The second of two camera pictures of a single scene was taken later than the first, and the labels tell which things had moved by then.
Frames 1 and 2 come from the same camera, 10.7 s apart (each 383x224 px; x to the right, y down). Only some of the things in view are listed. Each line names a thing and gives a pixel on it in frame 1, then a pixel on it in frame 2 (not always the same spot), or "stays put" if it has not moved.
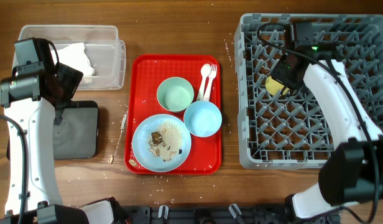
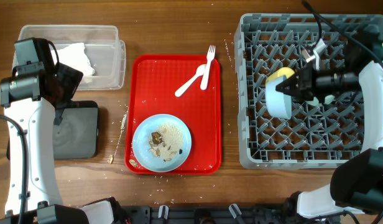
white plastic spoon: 205,71 → 199,71
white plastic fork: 212,74 → 210,56
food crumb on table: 110,158 stays put
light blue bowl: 203,119 → 278,104
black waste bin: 76,137 stays put
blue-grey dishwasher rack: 289,130 stays put
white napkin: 74,56 stays put
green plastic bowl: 175,94 → 327,99
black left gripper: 71,77 stays put
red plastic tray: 147,71 stays put
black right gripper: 280,74 → 303,84
